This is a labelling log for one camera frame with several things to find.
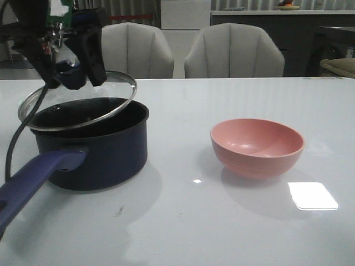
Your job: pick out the dark blue saucepan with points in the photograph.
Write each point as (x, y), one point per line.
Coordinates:
(102, 155)

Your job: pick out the red barrier belt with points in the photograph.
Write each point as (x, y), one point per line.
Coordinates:
(131, 17)

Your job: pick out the right grey upholstered chair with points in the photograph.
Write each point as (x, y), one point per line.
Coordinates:
(231, 50)

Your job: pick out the dark sideboard counter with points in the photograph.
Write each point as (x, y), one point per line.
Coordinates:
(292, 31)

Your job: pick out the black appliance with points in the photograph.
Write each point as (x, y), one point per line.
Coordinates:
(330, 43)

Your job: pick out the grey upholstered chair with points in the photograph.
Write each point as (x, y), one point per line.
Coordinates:
(231, 50)
(138, 50)

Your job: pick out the gripper with board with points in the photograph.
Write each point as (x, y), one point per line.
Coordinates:
(81, 27)

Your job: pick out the left grey upholstered chair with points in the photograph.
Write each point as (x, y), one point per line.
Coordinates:
(138, 50)

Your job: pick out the white cabinet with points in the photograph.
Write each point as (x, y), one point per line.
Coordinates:
(180, 21)

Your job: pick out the glass lid with blue knob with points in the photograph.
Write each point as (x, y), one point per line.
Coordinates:
(64, 109)

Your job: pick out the pink bowl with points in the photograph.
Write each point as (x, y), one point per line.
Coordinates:
(255, 148)

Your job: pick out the fruit plate on counter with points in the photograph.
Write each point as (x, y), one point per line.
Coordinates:
(287, 5)

